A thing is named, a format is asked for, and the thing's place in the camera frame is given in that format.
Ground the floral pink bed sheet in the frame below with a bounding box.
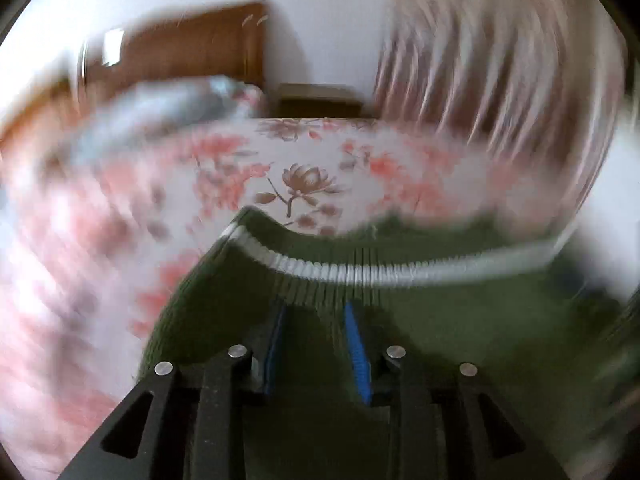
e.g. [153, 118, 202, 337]
[1, 118, 561, 479]

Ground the dark wooden nightstand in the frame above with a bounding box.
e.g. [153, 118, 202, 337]
[272, 84, 363, 118]

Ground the grey floral pillow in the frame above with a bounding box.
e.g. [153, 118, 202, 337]
[58, 76, 267, 165]

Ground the dark green knit sweater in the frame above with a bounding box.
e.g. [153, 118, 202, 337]
[140, 207, 639, 479]

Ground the pink white striped curtain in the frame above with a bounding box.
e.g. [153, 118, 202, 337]
[373, 0, 627, 209]

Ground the brown wooden headboard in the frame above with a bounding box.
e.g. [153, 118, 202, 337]
[1, 0, 269, 140]

